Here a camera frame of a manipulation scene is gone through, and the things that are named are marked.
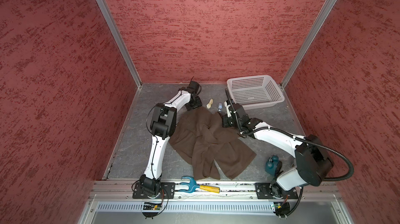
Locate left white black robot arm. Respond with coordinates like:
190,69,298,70
139,86,202,199

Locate teal small bottle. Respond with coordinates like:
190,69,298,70
265,155,282,176

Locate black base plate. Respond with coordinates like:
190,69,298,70
132,182,176,200
254,182,299,200

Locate brown trousers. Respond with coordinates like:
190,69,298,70
169,107,256,180

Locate left aluminium corner post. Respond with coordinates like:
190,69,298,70
96,0,143,89

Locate white plastic basket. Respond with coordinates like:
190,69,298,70
227,75,284,110

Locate right aluminium corner post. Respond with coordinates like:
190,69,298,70
280,0,337,90

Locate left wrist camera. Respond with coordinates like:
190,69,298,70
186,81,202,96

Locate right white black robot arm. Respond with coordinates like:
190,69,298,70
222,101,334,199

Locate white slotted cable duct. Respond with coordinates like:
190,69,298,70
96,202,275,215

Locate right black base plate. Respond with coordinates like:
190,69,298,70
254,182,299,200

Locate blue yellow garden fork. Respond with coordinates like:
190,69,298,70
176,176,220,193

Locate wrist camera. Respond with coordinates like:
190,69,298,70
186,81,202,96
224,105,232,122

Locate black corrugated cable hose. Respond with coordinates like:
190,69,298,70
243,127,355,182

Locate aluminium corner post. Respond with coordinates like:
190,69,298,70
280,0,337,90
96,0,143,89

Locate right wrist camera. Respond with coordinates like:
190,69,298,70
224,105,232,122

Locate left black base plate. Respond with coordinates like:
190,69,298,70
132,182,176,200

